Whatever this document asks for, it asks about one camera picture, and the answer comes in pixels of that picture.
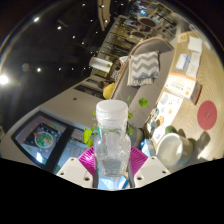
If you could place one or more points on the white and orange box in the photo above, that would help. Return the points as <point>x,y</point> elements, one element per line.
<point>181,87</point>

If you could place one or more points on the grey curved sofa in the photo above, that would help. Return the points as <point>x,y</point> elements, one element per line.
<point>146,96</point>

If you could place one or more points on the white card pack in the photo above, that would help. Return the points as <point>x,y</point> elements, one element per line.
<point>182,61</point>

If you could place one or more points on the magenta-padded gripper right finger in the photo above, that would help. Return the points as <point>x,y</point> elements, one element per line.
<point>153,170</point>

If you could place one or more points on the small yellow card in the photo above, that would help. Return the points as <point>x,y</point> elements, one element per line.
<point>182,37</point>

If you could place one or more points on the glass window with stickers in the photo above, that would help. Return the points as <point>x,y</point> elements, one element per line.
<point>71,148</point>

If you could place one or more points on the printed paper menu sheet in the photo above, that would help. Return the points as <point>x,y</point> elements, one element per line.
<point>166,111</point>

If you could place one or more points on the clear bottle with white cap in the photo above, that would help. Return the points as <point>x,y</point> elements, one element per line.
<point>111,113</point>

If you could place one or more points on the group of ceiling lights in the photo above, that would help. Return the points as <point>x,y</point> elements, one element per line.
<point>4,79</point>

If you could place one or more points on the grey chevron cushion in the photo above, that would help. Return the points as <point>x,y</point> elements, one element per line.
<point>143,68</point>

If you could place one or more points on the white round pillar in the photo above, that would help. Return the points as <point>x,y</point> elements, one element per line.
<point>100,63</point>

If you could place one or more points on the flat round red coaster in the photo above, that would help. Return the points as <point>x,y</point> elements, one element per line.
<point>207,115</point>

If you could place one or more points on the white paper napkin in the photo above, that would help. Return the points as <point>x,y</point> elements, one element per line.
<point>195,44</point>

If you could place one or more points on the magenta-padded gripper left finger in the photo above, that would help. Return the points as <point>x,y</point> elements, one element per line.
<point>73,170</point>

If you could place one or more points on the small blue white carton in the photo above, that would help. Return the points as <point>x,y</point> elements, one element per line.
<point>148,148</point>

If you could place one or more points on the pale green mug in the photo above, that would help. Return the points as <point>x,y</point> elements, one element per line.
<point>175,150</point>

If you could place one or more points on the person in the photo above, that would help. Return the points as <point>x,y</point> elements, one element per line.
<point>109,90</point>
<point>120,61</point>

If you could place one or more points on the framed food poster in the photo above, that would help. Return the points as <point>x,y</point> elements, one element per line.
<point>45,136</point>

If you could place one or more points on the group of dining chairs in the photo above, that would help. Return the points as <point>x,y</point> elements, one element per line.
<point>148,21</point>

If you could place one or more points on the green potted plant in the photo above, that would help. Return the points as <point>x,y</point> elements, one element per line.
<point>87,135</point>

